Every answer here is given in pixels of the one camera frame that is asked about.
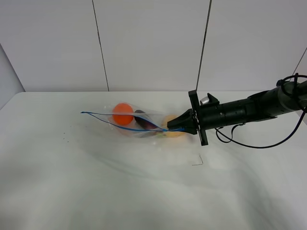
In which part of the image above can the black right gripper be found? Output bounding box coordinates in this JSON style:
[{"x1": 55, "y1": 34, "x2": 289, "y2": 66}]
[{"x1": 167, "y1": 90, "x2": 245, "y2": 146}]

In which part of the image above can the clear zip bag blue seal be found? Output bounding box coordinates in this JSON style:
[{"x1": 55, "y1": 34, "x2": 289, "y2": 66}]
[{"x1": 81, "y1": 102, "x2": 193, "y2": 146}]

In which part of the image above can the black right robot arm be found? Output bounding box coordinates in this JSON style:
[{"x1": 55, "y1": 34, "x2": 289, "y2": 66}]
[{"x1": 167, "y1": 75, "x2": 307, "y2": 146}]

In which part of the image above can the yellow pear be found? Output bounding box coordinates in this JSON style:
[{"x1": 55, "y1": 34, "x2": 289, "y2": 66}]
[{"x1": 162, "y1": 115, "x2": 188, "y2": 139}]

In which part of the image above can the purple eggplant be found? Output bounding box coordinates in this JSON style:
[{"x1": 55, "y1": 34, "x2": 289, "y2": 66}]
[{"x1": 134, "y1": 110, "x2": 162, "y2": 138}]

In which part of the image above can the orange ball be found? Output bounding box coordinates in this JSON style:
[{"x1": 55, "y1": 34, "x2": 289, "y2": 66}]
[{"x1": 112, "y1": 103, "x2": 134, "y2": 126}]

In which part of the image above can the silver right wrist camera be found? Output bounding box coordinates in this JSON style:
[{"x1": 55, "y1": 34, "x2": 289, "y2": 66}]
[{"x1": 200, "y1": 93, "x2": 220, "y2": 106}]

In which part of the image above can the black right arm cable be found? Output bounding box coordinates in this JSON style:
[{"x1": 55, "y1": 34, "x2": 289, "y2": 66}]
[{"x1": 215, "y1": 73, "x2": 307, "y2": 149}]

